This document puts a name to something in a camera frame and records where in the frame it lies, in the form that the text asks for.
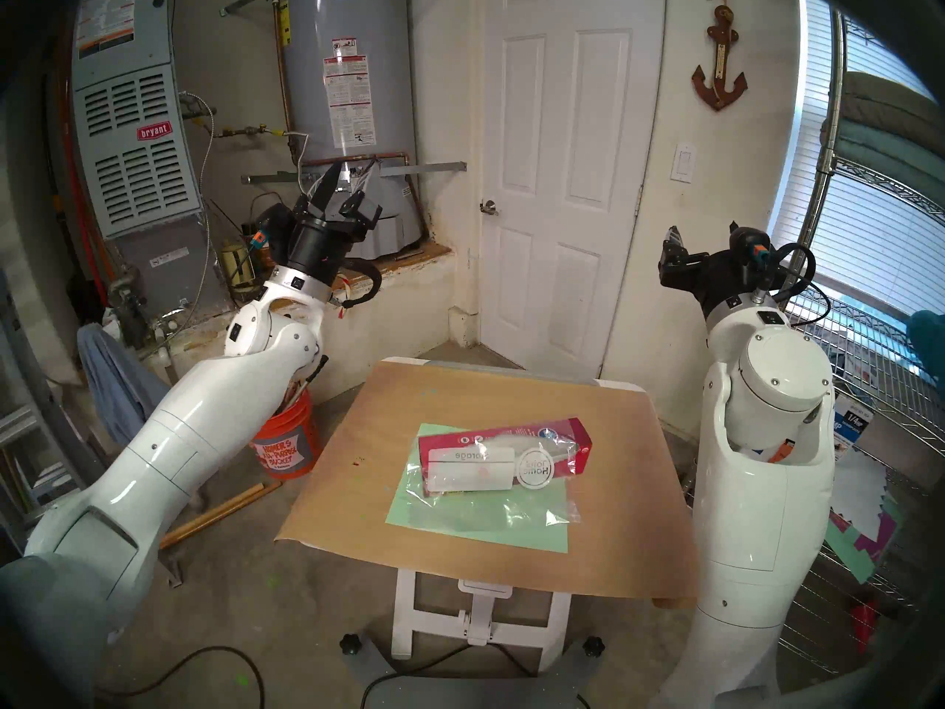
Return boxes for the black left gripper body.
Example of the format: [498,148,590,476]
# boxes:
[284,191,370,284]

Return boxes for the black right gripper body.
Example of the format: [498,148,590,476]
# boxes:
[659,248,748,323]

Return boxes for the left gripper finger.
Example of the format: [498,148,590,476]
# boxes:
[338,170,383,236]
[309,161,344,221]

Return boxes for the long red carton box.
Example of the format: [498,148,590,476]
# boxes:
[419,417,594,496]

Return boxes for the clear ziplock bag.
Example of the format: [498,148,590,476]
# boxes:
[402,428,582,536]

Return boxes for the yellow metal can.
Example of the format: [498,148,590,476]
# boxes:
[221,242,257,291]

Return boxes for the yellow gas pipe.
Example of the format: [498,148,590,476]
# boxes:
[193,123,290,141]

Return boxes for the white panel door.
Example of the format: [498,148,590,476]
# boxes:
[476,0,665,380]

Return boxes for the grey water heater tank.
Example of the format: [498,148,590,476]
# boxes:
[277,0,425,261]

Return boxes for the black grip metal rod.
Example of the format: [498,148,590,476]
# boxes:
[284,354,329,409]

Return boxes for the white window blinds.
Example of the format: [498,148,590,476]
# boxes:
[760,0,945,321]

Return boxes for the grey Bryant furnace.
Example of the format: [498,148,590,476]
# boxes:
[70,0,230,317]

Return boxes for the orange plastic bucket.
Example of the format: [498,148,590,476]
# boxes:
[251,388,323,482]

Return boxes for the utility pump carton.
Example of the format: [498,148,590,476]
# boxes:
[831,394,874,465]

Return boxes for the grey green folded cushion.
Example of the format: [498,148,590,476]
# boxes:
[819,72,945,206]

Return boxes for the teal cloth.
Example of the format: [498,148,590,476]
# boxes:
[907,309,945,391]

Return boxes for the blue cloth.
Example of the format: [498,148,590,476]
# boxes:
[78,322,167,446]

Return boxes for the white scalloped paper sheet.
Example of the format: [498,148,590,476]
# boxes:
[831,445,894,524]

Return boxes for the light green paper mat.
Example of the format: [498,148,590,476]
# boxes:
[386,423,569,555]

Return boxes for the long wooden stick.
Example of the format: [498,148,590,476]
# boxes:
[159,481,281,551]

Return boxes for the green and pink papers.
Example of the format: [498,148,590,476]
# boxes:
[823,493,905,584]

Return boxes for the aluminium ladder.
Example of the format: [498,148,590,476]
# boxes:
[0,272,185,590]

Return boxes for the red plastic object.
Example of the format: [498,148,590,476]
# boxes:
[849,600,879,657]

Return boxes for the white folding table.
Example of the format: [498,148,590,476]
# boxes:
[380,357,647,673]

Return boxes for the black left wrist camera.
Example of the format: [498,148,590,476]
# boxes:
[247,202,298,267]

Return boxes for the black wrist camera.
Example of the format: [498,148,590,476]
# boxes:
[729,226,774,291]
[247,202,298,267]

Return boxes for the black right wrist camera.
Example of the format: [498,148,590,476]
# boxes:
[729,226,774,291]

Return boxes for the grey metal strap bar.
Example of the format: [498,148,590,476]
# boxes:
[242,161,467,185]

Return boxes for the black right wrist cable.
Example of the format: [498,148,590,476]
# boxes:
[768,241,833,328]

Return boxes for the brown anchor wall decoration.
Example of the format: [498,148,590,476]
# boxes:
[691,0,749,112]

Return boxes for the chrome wire shelf rack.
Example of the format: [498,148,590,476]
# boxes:
[768,6,945,709]

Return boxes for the dark floor cable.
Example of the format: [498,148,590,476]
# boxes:
[96,645,267,709]

